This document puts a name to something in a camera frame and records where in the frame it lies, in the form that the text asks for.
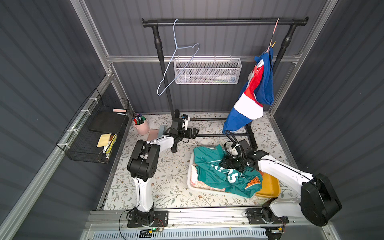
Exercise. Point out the yellow sticky notes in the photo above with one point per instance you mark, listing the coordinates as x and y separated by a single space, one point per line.
104 140

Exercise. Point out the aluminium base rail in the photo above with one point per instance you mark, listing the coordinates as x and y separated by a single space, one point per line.
211 217

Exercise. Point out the yellow plastic tray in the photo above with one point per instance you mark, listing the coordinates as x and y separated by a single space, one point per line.
270 187

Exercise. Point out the yellow clothespin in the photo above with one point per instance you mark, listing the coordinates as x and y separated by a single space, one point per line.
272 44

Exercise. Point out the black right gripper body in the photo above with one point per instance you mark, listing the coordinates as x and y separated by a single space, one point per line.
231 162

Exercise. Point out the black clothes rack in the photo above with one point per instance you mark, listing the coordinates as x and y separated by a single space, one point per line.
223 22

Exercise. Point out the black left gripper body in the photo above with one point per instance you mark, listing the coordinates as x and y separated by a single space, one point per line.
190 132

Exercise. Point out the red white blue jacket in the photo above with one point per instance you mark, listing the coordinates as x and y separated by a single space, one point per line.
257 92

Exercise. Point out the silver mesh wall basket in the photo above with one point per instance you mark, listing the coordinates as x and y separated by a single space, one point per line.
207 71

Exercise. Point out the pink eraser block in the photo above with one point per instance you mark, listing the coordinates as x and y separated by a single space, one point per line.
153 134

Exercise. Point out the light blue eraser block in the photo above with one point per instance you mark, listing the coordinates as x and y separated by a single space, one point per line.
162 129

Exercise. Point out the pink wire hanger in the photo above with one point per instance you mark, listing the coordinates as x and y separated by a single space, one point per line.
273 33

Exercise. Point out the pink printed jacket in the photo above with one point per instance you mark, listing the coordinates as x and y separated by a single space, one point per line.
196 184

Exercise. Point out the floral table mat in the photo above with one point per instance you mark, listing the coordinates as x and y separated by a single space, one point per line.
169 184

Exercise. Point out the pink pen cup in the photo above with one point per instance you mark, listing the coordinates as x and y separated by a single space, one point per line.
141 124

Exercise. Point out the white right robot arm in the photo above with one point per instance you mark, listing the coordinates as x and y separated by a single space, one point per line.
317 200

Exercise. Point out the green jacket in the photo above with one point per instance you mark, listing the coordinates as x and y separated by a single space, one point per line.
245 183

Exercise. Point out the black wire wall basket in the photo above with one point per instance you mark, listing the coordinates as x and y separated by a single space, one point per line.
100 114

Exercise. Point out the white plastic basket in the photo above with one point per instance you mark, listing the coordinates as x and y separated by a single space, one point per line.
206 175

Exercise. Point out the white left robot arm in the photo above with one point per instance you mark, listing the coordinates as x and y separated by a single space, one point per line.
144 159

